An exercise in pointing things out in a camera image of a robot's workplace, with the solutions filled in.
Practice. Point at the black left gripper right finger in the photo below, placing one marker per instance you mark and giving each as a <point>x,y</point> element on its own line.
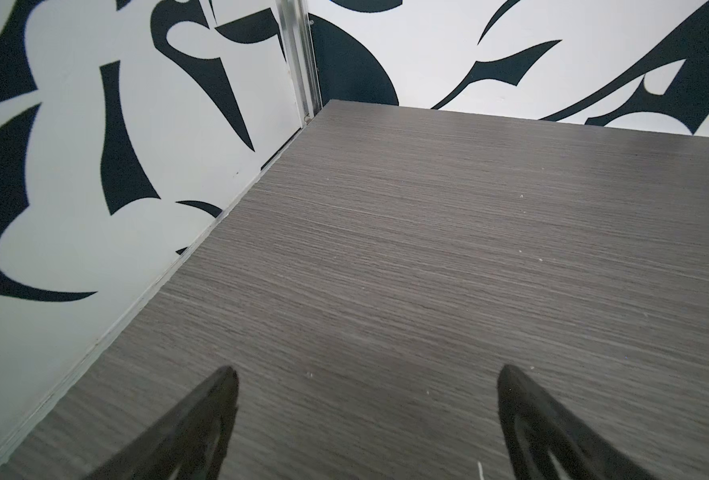
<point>541,435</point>

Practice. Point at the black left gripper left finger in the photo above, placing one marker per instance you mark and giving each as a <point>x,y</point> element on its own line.
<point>190,441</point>

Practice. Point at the aluminium corner frame post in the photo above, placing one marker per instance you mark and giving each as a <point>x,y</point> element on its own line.
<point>296,30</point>

